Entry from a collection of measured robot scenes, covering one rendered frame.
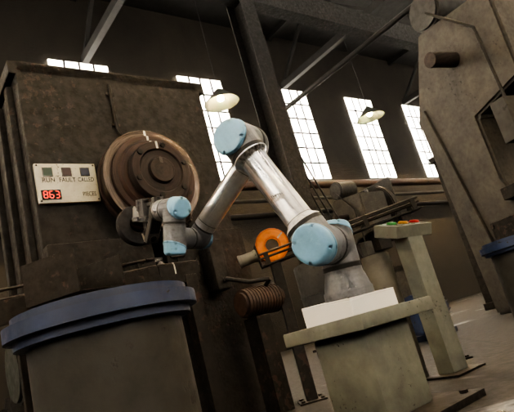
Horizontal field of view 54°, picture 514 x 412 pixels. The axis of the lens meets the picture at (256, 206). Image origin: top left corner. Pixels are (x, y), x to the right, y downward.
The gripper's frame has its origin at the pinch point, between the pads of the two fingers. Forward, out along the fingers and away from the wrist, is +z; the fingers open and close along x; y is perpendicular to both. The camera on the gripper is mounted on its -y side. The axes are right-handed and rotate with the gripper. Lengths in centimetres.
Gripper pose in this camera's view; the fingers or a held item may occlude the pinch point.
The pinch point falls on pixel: (136, 221)
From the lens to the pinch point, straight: 198.4
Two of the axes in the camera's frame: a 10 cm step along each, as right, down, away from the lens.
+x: -7.8, 0.6, -6.2
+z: -6.2, 0.9, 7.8
